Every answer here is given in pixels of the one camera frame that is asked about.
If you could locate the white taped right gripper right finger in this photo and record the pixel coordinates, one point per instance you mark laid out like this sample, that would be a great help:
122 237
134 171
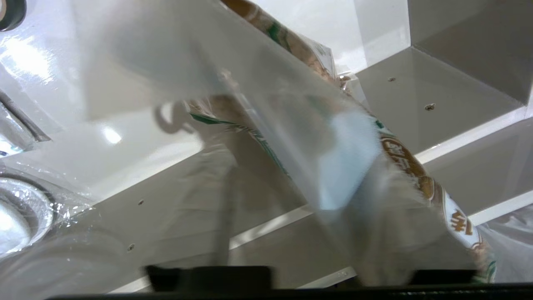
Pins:
374 233

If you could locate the glossy white drawer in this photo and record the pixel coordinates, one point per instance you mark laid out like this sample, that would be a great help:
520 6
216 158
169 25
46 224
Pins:
437 125

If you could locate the black tape roll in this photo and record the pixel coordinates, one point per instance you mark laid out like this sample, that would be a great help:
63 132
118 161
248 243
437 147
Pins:
10 16

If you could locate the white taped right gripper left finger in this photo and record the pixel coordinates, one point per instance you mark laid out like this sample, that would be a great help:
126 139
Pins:
208 250

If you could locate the green printed snack bag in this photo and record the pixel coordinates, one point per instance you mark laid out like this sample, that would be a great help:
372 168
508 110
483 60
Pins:
404 158

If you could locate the white slippers in plastic bag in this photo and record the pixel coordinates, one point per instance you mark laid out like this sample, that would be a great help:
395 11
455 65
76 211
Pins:
25 212

